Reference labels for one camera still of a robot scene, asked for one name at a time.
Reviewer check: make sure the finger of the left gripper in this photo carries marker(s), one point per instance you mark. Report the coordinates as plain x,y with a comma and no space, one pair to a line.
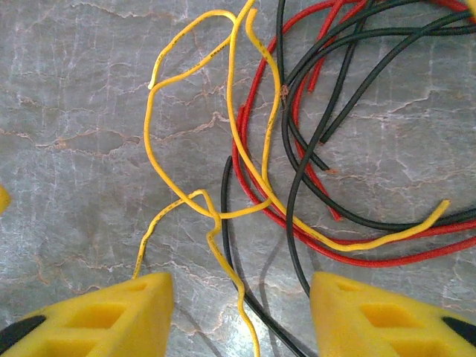
3,201

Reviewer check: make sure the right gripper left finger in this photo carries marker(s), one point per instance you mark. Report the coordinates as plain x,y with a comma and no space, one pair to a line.
122,327

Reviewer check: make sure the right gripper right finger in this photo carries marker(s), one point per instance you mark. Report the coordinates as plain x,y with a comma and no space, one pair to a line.
372,327

